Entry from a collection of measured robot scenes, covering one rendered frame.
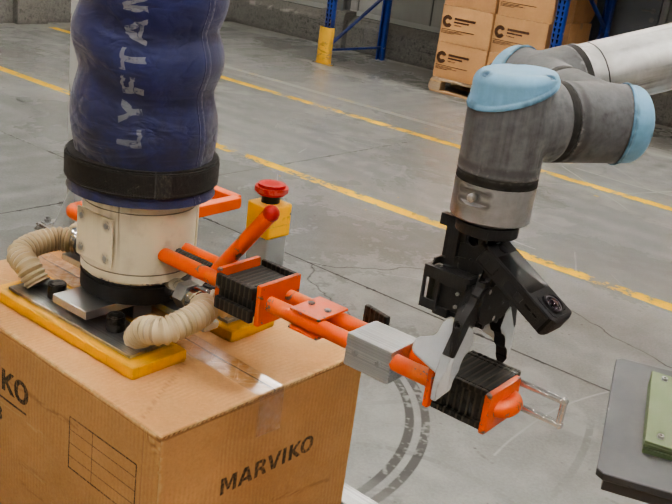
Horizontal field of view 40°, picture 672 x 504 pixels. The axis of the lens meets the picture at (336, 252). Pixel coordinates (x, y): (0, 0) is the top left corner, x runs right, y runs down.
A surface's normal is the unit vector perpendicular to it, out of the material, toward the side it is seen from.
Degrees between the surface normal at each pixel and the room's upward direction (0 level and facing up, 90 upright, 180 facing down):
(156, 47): 71
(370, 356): 90
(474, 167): 90
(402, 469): 0
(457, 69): 93
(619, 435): 0
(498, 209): 90
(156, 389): 1
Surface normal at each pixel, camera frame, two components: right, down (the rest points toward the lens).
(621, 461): 0.12, -0.93
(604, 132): 0.38, 0.36
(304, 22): -0.64, 0.19
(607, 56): 0.18, -0.38
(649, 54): 0.26, -0.10
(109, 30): -0.19, -0.06
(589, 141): 0.33, 0.58
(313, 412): 0.75, 0.32
